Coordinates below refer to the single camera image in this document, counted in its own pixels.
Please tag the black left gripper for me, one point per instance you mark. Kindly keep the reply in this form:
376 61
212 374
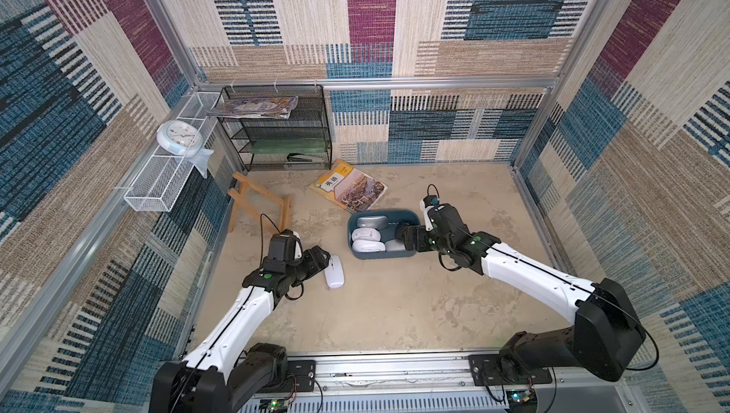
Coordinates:
313 267

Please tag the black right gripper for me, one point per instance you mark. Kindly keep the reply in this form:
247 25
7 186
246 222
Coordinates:
413 236

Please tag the teal storage box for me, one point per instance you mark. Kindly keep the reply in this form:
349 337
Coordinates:
397 217

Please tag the white oval mouse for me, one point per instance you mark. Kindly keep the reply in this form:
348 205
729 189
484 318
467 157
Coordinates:
368 246

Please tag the silver grey mouse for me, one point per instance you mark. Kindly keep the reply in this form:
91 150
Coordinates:
377 222

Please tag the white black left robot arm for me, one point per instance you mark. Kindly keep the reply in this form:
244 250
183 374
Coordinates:
221 374

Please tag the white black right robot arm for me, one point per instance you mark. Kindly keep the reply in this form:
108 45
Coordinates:
603 334

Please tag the grey mouse in box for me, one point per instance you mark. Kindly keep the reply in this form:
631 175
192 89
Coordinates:
395 246

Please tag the white mouse in box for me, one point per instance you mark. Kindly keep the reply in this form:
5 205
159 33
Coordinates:
367 234

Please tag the yellow English textbook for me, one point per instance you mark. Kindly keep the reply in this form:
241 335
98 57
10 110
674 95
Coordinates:
349 188

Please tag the black stapler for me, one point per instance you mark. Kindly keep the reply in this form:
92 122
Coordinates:
305 158

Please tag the green flat case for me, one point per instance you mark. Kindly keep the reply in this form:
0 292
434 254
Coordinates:
288 146

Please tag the black mesh shelf rack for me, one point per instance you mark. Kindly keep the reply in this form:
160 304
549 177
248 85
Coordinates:
309 120

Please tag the colourful magazine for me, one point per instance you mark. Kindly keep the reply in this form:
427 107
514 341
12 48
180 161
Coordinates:
255 108

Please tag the white round clock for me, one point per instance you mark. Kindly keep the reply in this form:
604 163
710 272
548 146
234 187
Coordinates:
179 138

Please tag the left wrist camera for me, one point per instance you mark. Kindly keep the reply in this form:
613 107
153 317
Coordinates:
285 247

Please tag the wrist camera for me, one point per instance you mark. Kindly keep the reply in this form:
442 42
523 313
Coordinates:
439 216
285 247

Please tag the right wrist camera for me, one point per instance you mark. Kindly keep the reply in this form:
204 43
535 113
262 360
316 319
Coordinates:
439 216

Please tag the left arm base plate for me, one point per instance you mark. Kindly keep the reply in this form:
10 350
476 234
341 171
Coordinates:
299 377

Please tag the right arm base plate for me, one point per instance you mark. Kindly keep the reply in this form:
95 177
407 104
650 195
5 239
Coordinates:
489 369

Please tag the white wire wall basket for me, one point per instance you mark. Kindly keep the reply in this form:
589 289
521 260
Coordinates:
159 184

